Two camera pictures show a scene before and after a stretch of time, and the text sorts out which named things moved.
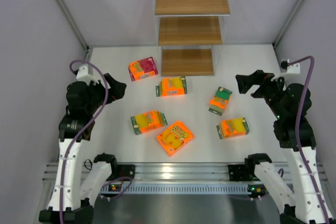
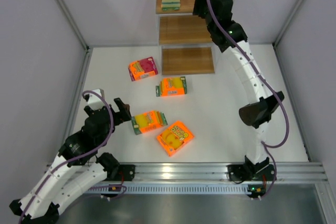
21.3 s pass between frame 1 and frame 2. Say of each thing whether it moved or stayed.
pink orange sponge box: stayed
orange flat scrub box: stayed
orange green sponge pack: stayed
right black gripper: moved
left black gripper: moved
